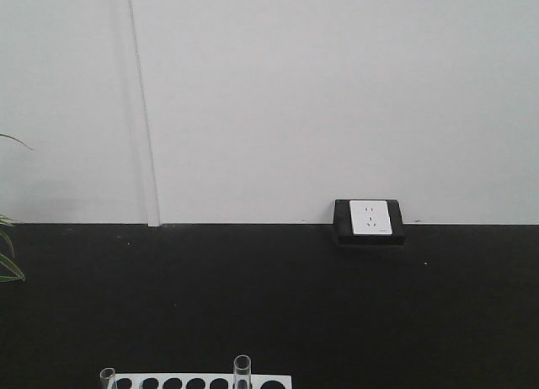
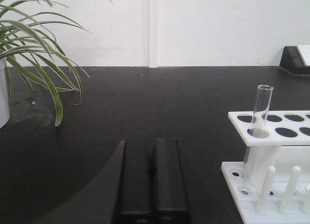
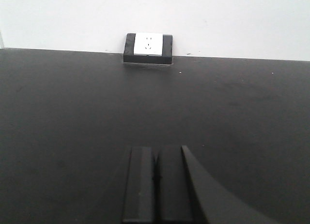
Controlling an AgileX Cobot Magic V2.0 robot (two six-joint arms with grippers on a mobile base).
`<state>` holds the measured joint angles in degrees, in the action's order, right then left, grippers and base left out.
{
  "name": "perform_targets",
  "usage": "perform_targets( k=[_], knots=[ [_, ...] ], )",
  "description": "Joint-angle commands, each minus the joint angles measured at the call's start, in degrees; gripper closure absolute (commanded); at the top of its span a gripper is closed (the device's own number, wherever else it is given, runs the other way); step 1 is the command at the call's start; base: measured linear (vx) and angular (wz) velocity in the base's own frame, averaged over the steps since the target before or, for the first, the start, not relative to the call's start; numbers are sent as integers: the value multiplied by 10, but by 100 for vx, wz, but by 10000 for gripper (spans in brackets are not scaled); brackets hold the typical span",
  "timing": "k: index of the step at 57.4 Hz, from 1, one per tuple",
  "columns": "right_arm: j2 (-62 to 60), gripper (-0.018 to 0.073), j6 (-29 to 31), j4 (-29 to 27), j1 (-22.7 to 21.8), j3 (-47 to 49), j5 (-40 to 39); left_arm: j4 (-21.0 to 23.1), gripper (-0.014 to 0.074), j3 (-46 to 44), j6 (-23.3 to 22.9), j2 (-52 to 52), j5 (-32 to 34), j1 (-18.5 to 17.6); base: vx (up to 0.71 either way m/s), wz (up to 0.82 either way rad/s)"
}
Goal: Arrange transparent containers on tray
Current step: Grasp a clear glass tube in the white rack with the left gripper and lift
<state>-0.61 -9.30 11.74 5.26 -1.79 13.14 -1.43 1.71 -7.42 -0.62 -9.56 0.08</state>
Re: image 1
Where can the transparent test tube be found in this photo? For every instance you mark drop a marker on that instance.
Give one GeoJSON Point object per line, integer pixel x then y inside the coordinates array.
{"type": "Point", "coordinates": [242, 372]}
{"type": "Point", "coordinates": [107, 378]}

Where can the white power socket black base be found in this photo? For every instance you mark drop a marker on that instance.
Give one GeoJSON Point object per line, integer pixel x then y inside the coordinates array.
{"type": "Point", "coordinates": [368, 223]}

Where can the white test tube rack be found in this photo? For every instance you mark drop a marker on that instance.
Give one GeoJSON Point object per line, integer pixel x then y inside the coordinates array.
{"type": "Point", "coordinates": [194, 379]}

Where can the green plant leaves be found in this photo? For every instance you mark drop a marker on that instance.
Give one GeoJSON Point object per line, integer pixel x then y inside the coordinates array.
{"type": "Point", "coordinates": [8, 253]}

